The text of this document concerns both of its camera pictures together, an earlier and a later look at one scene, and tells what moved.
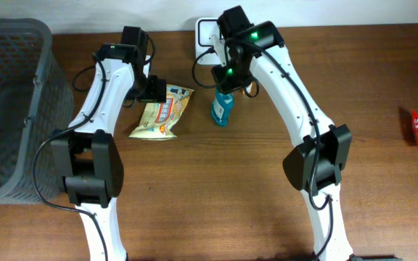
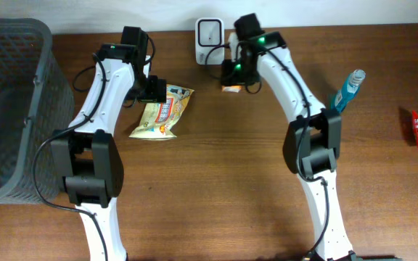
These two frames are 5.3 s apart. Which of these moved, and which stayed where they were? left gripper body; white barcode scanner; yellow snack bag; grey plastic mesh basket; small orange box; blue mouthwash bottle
Moved: small orange box; blue mouthwash bottle
Stayed: yellow snack bag; left gripper body; white barcode scanner; grey plastic mesh basket
